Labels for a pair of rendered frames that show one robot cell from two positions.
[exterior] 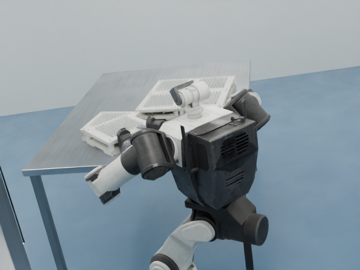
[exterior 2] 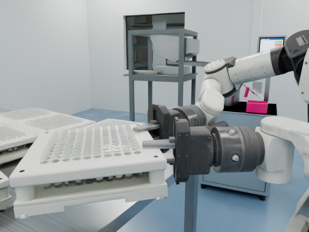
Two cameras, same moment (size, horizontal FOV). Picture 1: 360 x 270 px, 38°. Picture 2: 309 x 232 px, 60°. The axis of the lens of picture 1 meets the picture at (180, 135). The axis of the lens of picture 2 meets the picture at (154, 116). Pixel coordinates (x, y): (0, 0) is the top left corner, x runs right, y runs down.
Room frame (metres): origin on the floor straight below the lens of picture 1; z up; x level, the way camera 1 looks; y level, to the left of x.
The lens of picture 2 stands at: (1.94, 0.71, 1.23)
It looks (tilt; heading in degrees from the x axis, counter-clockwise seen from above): 13 degrees down; 291
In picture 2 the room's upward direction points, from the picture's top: straight up
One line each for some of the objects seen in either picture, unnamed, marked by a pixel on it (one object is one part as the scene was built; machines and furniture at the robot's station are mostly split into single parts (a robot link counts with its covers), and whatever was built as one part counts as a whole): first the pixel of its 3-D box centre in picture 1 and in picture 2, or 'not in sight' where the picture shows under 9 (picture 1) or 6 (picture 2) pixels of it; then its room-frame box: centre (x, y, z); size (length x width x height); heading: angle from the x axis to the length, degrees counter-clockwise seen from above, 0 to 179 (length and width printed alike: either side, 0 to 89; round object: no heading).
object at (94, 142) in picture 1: (121, 138); (95, 169); (2.24, 0.27, 1.00); 0.24 x 0.24 x 0.02; 33
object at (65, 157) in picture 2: not in sight; (67, 174); (2.23, 0.36, 1.03); 0.01 x 0.01 x 0.07
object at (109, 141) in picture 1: (119, 128); (93, 147); (2.24, 0.27, 1.05); 0.25 x 0.24 x 0.02; 33
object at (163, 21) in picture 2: not in sight; (154, 43); (3.90, -4.46, 1.43); 1.32 x 0.01 x 1.11; 177
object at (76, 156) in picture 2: not in sight; (78, 173); (2.22, 0.35, 1.03); 0.01 x 0.01 x 0.07
